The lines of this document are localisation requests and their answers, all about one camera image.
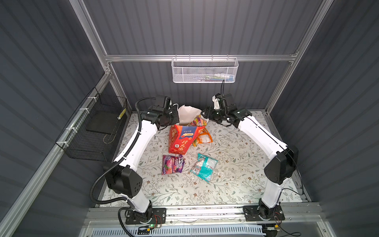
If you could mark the teal white snack bag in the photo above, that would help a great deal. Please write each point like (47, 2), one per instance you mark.
(204, 167)

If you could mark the orange snack bag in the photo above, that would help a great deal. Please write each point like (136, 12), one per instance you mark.
(204, 137)

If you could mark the purple Fox's candy bag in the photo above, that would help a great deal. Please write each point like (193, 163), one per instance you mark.
(172, 164)

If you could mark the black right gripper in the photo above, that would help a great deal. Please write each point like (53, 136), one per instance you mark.
(209, 113)

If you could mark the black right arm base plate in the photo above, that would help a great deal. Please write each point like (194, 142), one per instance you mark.
(251, 213)

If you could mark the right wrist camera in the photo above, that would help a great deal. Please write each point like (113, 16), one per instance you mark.
(219, 101)

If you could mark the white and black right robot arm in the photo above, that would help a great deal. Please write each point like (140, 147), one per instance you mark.
(282, 158)

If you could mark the white wire mesh basket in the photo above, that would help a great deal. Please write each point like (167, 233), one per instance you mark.
(207, 70)

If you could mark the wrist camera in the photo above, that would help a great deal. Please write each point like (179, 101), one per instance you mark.
(163, 102)
(219, 101)

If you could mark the red and white paper bag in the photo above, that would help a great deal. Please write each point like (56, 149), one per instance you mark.
(181, 135)

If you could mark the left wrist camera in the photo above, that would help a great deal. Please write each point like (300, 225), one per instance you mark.
(163, 102)

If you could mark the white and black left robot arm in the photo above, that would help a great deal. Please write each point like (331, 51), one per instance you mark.
(124, 179)

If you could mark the pink yellow Fox's candy bag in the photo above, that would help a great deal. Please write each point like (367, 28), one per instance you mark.
(198, 121)

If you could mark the white perforated vent panel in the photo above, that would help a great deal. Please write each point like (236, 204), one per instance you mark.
(201, 230)

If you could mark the black wire basket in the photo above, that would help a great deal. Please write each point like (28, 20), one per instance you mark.
(97, 128)

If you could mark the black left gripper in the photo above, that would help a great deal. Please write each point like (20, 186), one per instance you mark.
(173, 117)

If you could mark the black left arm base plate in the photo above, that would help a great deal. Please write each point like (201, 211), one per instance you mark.
(151, 216)

